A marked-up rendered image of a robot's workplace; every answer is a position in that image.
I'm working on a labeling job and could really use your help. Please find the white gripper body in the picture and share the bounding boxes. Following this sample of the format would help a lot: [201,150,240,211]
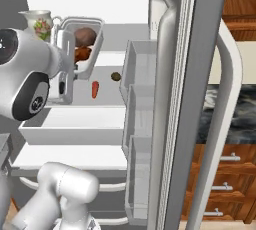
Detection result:
[55,29,77,76]

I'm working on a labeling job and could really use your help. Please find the clear tupperware with food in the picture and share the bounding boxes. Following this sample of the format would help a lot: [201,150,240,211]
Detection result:
[59,16,105,81]

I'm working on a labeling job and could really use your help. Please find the white fridge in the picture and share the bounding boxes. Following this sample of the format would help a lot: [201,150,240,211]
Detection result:
[0,0,162,230]

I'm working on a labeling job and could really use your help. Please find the white fridge crisper drawer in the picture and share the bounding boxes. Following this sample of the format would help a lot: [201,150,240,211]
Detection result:
[18,105,127,146]

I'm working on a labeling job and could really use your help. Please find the grey door bin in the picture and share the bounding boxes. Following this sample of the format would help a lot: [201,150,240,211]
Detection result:
[124,135,154,227]
[119,39,158,105]
[121,84,156,157]

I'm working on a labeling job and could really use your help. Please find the grey fridge door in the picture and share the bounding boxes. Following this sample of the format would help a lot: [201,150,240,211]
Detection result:
[119,0,232,230]

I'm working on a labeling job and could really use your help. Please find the white floral jug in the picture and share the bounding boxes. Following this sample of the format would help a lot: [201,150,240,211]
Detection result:
[18,9,55,42]

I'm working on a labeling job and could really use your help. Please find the orange carrot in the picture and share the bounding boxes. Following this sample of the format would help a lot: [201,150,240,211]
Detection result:
[91,80,100,100]

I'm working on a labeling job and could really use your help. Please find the small brown round food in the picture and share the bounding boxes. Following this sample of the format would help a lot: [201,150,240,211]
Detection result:
[110,71,122,82]

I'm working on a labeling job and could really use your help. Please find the grey freezer drawer front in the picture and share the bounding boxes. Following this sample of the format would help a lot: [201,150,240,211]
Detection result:
[9,168,130,230]

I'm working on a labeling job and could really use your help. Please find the wooden base cabinet drawers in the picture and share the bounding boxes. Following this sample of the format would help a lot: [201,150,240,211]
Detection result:
[180,143,256,226]

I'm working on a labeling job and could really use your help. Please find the silver freezer drawer handle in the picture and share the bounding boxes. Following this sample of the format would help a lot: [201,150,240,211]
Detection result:
[19,175,128,194]
[53,216,130,227]

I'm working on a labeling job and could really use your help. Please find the silver fridge door handle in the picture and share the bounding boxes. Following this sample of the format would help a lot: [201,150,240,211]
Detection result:
[184,19,244,230]

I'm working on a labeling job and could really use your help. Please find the wooden wall cabinet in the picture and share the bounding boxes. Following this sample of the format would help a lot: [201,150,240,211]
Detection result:
[221,0,256,42]

